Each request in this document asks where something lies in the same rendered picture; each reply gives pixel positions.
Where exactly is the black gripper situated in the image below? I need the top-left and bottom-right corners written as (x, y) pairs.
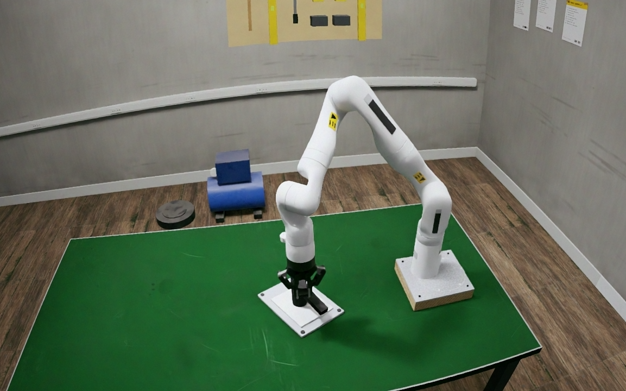
top-left (277, 256), bottom-right (326, 299)

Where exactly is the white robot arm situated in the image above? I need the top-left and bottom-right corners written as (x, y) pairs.
top-left (276, 76), bottom-right (452, 279)

